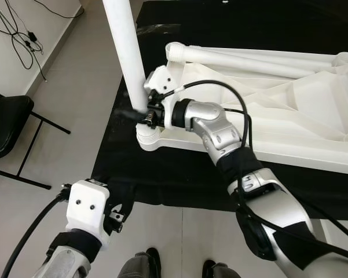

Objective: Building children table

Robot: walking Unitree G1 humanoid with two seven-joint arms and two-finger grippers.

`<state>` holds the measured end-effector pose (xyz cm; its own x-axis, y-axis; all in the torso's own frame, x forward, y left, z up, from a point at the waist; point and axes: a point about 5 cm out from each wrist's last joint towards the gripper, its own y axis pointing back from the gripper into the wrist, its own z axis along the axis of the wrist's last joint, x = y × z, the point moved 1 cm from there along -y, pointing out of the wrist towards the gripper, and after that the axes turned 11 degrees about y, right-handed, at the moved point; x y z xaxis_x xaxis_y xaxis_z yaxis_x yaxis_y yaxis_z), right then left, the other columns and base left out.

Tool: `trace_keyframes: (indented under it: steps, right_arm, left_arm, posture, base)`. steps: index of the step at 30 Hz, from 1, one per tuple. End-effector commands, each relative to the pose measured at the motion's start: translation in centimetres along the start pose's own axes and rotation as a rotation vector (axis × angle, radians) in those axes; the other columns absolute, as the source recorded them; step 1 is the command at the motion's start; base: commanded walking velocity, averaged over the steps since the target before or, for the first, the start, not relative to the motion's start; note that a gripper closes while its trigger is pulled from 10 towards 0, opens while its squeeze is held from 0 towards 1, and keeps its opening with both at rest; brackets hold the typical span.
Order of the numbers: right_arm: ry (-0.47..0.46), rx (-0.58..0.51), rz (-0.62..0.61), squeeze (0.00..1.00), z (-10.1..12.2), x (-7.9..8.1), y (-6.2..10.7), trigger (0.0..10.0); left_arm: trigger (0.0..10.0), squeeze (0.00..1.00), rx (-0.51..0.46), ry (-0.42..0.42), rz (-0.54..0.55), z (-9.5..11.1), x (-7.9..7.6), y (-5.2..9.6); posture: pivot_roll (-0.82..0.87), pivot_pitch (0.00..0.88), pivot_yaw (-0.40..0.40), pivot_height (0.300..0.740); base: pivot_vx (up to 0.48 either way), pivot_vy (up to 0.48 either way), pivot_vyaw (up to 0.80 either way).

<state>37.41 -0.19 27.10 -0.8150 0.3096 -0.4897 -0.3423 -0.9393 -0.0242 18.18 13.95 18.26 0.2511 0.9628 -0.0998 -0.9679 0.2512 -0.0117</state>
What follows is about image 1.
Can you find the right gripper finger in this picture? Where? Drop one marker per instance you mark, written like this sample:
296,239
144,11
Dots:
138,114

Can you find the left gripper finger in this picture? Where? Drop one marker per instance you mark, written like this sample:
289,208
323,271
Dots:
126,200

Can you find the white plastic table top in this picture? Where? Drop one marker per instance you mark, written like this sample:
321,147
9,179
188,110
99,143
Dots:
301,116

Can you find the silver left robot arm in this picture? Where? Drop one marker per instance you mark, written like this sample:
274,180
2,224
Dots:
63,260

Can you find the black table cloth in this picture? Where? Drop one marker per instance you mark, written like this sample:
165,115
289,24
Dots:
231,23

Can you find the black folding chair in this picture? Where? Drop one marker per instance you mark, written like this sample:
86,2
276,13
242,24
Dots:
6,121

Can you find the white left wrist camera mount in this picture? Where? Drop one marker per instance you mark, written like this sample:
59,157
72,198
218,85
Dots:
87,208

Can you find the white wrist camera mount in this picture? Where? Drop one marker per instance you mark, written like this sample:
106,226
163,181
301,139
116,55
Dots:
159,81
87,208

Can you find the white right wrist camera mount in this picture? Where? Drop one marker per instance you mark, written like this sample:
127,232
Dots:
159,81

